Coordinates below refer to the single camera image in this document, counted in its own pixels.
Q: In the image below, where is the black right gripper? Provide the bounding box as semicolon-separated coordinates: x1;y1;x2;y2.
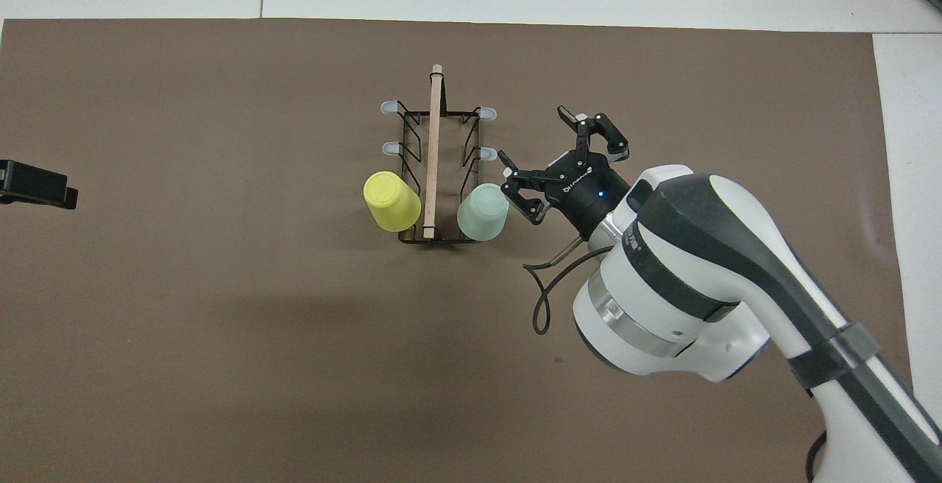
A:
498;105;630;241

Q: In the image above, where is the pale green plastic cup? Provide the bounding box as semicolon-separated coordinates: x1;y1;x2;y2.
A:
457;183;510;242

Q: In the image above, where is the yellow plastic cup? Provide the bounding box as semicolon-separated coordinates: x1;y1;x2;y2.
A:
363;171;422;233

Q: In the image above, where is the brown table mat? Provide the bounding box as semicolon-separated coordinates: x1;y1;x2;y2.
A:
0;18;913;483

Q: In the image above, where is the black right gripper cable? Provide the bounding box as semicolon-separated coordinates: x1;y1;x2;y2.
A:
523;236;615;335

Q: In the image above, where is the black wire cup rack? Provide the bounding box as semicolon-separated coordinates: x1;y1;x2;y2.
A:
380;63;497;244

